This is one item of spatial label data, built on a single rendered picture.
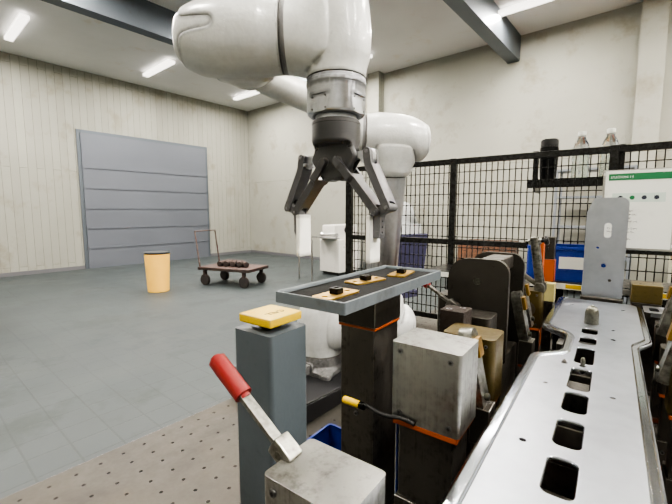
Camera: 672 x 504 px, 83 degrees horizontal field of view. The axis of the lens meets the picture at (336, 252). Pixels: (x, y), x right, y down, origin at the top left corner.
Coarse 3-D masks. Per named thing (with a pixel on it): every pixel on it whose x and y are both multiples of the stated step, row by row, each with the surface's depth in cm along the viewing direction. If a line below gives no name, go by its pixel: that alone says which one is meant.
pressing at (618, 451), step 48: (576, 336) 89; (624, 336) 89; (528, 384) 65; (624, 384) 65; (528, 432) 51; (624, 432) 51; (480, 480) 42; (528, 480) 42; (576, 480) 42; (624, 480) 42
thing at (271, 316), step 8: (248, 312) 50; (256, 312) 50; (264, 312) 50; (272, 312) 50; (280, 312) 50; (288, 312) 50; (296, 312) 51; (240, 320) 50; (248, 320) 49; (256, 320) 48; (264, 320) 47; (272, 320) 47; (280, 320) 48; (288, 320) 50; (272, 328) 50
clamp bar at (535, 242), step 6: (528, 240) 118; (534, 240) 116; (540, 240) 116; (546, 240) 114; (534, 246) 116; (534, 252) 116; (540, 252) 117; (534, 258) 116; (540, 258) 118; (534, 264) 116; (540, 264) 115; (534, 270) 116; (540, 270) 115; (534, 276) 116; (540, 276) 115; (540, 282) 116
